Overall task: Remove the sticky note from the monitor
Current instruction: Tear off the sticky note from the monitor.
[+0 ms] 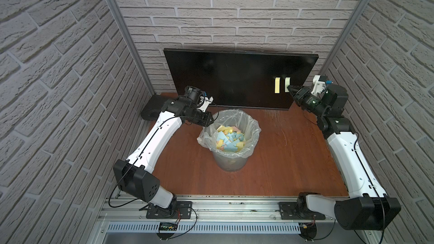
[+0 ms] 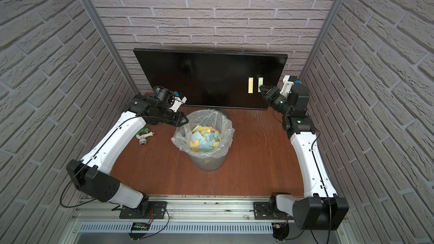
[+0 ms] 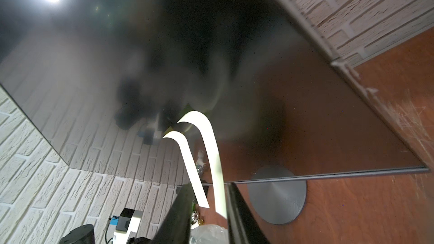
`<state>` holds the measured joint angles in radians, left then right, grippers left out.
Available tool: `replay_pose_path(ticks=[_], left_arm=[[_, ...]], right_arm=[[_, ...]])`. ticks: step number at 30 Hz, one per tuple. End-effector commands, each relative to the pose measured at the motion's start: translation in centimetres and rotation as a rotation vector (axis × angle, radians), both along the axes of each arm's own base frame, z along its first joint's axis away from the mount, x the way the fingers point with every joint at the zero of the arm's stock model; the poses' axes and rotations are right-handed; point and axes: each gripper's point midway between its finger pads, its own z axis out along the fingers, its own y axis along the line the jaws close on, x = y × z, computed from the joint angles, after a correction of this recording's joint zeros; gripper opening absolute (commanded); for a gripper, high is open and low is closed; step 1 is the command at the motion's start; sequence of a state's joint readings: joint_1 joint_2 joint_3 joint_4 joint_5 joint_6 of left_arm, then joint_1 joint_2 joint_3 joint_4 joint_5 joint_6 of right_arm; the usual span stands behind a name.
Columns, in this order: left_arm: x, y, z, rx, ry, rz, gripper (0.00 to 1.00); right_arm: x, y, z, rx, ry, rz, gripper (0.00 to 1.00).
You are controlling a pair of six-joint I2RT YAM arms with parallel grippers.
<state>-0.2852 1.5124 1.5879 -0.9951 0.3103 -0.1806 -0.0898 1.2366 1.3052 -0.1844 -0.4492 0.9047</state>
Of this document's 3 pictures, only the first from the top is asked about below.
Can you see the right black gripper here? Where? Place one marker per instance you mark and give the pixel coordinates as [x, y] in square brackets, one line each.
[303, 94]

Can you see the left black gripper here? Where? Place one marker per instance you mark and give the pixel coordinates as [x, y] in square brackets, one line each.
[204, 118]

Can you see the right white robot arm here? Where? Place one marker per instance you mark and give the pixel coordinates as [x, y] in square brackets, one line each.
[369, 207]

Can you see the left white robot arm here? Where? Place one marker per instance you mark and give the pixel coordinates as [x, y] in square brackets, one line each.
[135, 174]

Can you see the light green sticky note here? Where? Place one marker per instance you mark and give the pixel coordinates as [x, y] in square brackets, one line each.
[287, 82]

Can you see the yellow sticky note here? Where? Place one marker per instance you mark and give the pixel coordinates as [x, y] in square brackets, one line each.
[277, 85]

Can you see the pile of discarded sticky notes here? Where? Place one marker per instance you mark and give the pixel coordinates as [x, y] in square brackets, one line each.
[230, 139]

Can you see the black flat monitor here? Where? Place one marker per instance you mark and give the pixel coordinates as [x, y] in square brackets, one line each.
[240, 78]

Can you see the black box under monitor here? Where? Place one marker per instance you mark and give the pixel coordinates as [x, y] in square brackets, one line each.
[153, 107]

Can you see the clear plastic bin liner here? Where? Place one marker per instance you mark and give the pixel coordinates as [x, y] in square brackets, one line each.
[238, 118]

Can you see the mesh waste bin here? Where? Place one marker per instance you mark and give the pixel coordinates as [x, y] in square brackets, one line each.
[231, 161]

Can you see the small green circuit board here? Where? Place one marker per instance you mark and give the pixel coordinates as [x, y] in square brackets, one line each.
[167, 227]

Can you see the round black connector board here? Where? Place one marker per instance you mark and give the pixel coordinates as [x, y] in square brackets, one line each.
[307, 231]

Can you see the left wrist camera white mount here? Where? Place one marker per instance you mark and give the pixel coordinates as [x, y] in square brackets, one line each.
[204, 101]

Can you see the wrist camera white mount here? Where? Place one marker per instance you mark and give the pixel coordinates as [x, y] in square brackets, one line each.
[204, 101]
[320, 84]

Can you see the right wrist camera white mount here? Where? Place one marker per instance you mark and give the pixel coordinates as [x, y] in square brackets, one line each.
[320, 84]

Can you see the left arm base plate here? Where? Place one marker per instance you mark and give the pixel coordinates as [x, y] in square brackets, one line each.
[181, 210]

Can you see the right aluminium corner post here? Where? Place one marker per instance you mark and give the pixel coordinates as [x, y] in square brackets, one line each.
[346, 31]

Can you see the aluminium corner post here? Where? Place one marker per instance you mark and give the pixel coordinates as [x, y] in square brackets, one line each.
[346, 31]
[123, 28]

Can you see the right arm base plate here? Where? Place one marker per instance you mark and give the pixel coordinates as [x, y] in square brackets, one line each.
[292, 211]

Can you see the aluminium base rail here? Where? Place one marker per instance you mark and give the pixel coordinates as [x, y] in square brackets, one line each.
[210, 214]

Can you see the left aluminium corner post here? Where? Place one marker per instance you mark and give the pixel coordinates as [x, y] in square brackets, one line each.
[123, 28]

